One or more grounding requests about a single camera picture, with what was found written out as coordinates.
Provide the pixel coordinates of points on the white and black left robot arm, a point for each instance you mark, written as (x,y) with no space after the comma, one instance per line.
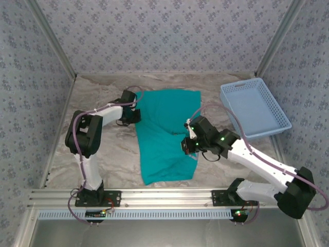
(90,169)

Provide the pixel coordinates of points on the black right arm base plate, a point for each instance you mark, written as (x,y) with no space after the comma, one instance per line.
(217,199)

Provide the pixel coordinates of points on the aluminium mounting rail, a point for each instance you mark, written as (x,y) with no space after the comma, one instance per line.
(167,198)

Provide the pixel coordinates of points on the grey metal panel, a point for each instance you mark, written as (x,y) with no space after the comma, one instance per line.
(167,234)

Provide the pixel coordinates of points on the aluminium frame post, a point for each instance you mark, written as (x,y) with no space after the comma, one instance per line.
(277,38)
(52,38)

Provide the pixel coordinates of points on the short aluminium frame leg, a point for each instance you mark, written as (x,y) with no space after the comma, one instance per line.
(24,229)
(307,229)

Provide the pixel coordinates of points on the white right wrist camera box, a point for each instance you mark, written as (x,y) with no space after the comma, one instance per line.
(191,131)

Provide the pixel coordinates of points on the light blue plastic basket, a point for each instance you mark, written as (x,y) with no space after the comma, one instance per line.
(257,108)

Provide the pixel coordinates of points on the teal t-shirt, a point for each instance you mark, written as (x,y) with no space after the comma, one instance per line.
(159,128)

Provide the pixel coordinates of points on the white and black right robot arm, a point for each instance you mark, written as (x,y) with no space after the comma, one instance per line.
(262,162)

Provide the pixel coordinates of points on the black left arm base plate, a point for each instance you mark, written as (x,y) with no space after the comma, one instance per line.
(117,199)

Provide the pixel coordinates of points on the aluminium table side rail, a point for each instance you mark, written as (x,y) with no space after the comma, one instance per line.
(52,159)
(277,146)

